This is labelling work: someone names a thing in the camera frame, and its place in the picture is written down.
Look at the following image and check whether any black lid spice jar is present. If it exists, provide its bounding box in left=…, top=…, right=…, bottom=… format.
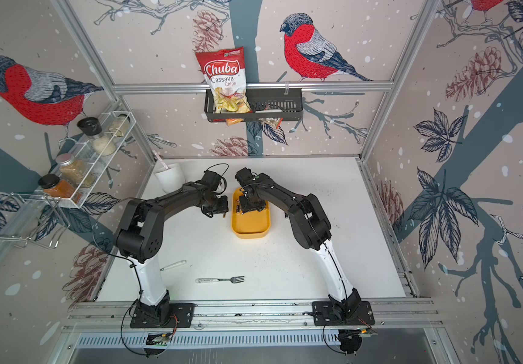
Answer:
left=77, top=117, right=117, bottom=156

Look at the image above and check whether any white wire spice rack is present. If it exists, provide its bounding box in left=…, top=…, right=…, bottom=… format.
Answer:
left=52, top=111, right=136, bottom=209

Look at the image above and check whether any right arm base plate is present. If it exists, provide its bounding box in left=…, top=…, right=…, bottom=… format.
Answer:
left=311, top=301, right=375, bottom=326

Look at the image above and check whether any metal fork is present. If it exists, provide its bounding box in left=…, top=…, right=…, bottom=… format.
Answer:
left=195, top=276, right=245, bottom=284

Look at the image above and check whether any silver lid spice jar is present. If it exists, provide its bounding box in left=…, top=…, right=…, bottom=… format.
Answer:
left=56, top=153, right=95, bottom=189

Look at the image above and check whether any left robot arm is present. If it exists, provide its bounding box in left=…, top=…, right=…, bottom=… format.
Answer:
left=115, top=170, right=229, bottom=326

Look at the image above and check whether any white ceramic cup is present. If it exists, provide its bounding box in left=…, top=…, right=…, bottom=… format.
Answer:
left=153, top=163, right=186, bottom=194

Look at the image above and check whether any wire hanger rack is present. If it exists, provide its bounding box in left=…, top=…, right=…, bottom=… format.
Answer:
left=0, top=193, right=70, bottom=250

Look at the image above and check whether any orange spice jar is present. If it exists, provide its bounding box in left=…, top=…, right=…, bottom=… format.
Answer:
left=38, top=174, right=81, bottom=201

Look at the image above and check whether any red Chuba cassava chips bag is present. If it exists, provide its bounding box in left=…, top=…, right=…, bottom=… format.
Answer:
left=195, top=47, right=251, bottom=114

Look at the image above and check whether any pale spice jar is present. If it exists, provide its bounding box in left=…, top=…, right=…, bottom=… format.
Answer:
left=108, top=114, right=130, bottom=137

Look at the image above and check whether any metal spoon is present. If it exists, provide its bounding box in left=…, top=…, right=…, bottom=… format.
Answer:
left=161, top=259, right=187, bottom=271

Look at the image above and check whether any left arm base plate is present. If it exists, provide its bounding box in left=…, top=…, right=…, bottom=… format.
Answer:
left=130, top=303, right=195, bottom=329

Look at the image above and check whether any yellow plastic storage box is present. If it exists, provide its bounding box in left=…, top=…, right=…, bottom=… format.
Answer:
left=231, top=189, right=271, bottom=239

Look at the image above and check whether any black wall basket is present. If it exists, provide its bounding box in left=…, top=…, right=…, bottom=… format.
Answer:
left=204, top=88, right=303, bottom=123

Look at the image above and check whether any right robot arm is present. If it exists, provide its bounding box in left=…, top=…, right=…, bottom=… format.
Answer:
left=235, top=168, right=362, bottom=322

